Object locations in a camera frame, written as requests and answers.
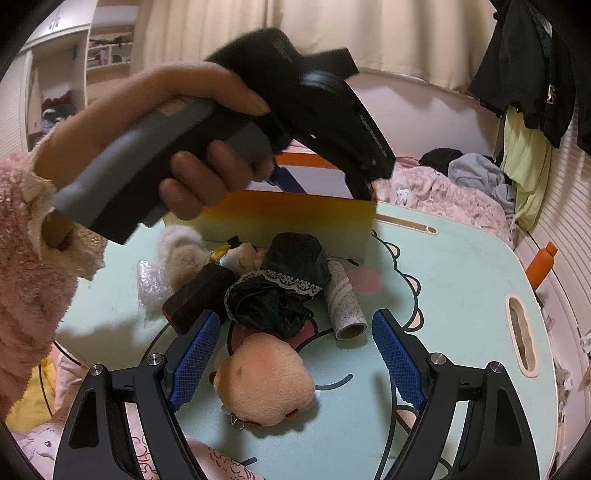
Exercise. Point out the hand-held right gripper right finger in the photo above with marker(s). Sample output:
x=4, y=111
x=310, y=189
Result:
x=399, y=360

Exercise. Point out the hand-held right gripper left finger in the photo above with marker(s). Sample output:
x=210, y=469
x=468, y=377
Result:
x=196, y=360

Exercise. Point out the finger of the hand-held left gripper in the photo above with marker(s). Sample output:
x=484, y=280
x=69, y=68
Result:
x=362, y=188
x=286, y=177

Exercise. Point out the orange cardboard box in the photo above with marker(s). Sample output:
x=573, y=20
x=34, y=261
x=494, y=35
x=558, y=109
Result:
x=300, y=221

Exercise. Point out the dark brown pouch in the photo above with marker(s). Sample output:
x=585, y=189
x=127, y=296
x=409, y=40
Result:
x=198, y=295

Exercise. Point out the round tan plush toy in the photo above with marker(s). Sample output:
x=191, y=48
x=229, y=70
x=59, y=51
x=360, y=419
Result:
x=265, y=374

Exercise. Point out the speckled adhesive paper roll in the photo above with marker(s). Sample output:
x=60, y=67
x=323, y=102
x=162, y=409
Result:
x=344, y=300

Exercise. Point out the clear bubble bag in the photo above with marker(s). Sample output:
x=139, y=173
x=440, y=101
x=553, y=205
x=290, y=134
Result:
x=152, y=286

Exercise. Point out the brown fluffy plush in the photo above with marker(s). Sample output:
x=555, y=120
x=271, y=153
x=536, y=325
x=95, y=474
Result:
x=189, y=270

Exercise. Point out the cream cartoon toy figure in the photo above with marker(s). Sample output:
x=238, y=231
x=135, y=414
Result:
x=240, y=256

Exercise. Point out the black lace cloth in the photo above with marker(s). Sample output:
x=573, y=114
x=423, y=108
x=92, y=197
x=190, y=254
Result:
x=286, y=281

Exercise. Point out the white fluffy plush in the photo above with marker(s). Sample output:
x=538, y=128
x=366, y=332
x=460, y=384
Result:
x=178, y=237

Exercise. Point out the person's left hand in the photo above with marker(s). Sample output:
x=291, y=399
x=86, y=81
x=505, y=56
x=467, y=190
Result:
x=161, y=87

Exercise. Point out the pink floral blanket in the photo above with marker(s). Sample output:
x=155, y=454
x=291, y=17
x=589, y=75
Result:
x=438, y=194

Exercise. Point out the black clothes heap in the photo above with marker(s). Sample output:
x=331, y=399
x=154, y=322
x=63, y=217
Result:
x=438, y=159

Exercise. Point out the beige curtain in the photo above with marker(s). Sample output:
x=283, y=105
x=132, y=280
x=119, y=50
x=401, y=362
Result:
x=369, y=32

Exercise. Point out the grey clothes pile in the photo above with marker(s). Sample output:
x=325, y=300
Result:
x=480, y=177

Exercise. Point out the yellow-green hanging garment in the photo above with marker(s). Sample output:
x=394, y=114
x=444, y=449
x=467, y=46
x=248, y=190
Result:
x=526, y=157

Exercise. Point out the orange bottle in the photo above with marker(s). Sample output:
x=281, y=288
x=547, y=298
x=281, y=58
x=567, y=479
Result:
x=542, y=265

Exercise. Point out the pink printed fleece cloth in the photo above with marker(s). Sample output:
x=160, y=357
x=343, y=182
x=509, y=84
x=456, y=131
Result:
x=46, y=445

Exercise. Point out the yellow cloth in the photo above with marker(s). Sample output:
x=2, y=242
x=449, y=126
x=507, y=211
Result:
x=27, y=406

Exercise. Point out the black hanging garment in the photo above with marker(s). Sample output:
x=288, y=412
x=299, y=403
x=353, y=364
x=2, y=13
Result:
x=521, y=60

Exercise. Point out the white wall shelf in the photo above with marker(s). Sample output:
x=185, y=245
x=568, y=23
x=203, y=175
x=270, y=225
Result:
x=101, y=50

